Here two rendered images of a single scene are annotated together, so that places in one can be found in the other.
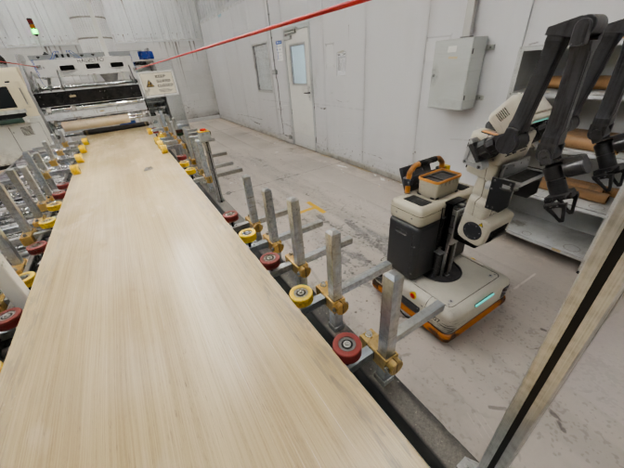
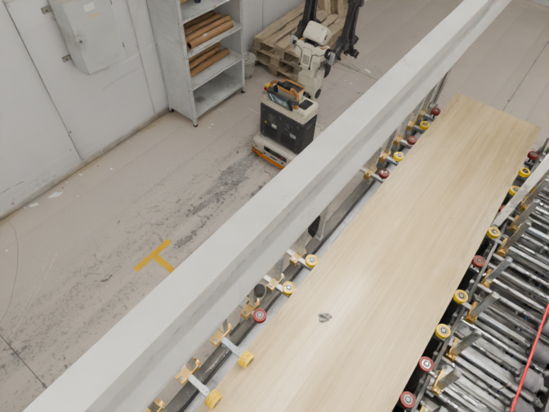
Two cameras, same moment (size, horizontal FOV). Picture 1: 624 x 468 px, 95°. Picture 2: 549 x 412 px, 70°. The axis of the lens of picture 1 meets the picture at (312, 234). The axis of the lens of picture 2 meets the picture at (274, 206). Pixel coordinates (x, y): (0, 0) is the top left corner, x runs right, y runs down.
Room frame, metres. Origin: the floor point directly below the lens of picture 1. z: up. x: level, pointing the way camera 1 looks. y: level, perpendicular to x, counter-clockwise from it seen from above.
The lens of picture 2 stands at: (3.04, 1.97, 3.10)
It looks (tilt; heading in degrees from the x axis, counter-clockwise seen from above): 52 degrees down; 244
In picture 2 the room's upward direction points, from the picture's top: 4 degrees clockwise
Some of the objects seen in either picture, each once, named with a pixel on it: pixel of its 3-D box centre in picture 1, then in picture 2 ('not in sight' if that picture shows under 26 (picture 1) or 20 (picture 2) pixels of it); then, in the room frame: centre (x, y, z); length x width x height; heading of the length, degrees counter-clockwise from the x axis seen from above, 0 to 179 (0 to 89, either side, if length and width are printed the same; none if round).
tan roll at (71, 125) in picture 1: (114, 120); not in sight; (4.48, 2.69, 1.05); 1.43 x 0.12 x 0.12; 120
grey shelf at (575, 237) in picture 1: (565, 158); (202, 43); (2.14, -2.03, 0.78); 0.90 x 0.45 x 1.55; 30
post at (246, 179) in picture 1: (253, 216); (372, 166); (1.40, 0.31, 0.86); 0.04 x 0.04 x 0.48; 30
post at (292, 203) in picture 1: (298, 251); (403, 130); (0.96, 0.06, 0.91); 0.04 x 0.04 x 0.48; 30
